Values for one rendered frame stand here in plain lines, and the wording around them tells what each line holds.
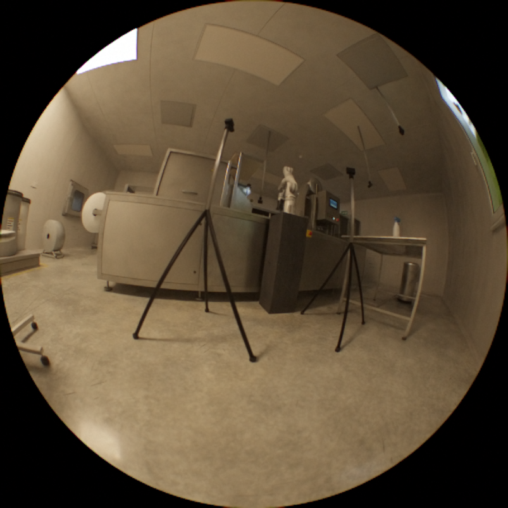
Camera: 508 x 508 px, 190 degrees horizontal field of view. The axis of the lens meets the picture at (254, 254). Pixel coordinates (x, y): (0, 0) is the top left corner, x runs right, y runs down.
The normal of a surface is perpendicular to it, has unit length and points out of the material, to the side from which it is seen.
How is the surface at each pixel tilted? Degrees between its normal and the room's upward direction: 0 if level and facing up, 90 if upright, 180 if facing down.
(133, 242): 90
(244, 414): 0
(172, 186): 90
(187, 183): 90
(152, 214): 90
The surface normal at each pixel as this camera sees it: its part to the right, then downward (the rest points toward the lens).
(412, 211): -0.89, -0.11
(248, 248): 0.43, 0.08
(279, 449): 0.13, -0.99
